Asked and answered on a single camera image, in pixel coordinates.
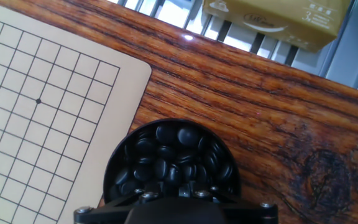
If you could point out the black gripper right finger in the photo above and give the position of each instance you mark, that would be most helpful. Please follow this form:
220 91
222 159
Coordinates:
250 214

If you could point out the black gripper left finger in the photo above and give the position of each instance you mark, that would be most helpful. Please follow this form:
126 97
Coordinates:
104 214

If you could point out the beige go board mat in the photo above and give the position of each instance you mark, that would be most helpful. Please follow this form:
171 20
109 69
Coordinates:
42 124

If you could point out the black bowl of black stones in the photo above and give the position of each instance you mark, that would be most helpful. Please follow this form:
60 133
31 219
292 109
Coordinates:
172 155

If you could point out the gold tissue pack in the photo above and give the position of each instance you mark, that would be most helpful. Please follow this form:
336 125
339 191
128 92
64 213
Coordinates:
275 21

